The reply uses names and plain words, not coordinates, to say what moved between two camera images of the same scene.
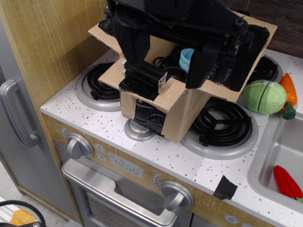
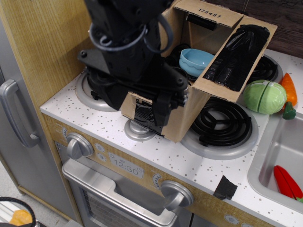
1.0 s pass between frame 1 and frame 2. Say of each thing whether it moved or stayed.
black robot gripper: moved
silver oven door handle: stayed
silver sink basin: stayed
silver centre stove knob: stayed
